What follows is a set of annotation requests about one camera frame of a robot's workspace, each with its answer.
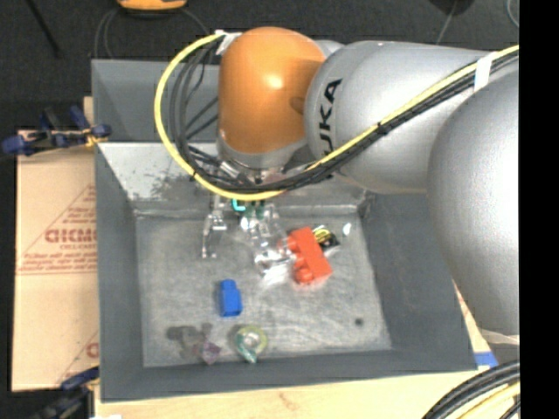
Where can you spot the grey flat toy shape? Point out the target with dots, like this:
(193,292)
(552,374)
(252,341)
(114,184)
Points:
(185,336)

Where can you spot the small purple clear piece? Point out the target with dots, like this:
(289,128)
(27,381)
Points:
(210,352)

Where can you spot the brown cardboard board, red print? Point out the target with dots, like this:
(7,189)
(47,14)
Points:
(52,277)

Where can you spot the yellow and black small object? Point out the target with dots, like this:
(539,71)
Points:
(326,236)

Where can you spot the blue toy block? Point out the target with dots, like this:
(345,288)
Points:
(228,298)

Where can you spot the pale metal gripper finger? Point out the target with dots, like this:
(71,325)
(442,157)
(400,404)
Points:
(262,242)
(214,234)

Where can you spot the grey metal bin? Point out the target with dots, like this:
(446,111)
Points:
(305,317)

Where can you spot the red toy brick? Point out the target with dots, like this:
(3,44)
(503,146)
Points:
(308,256)

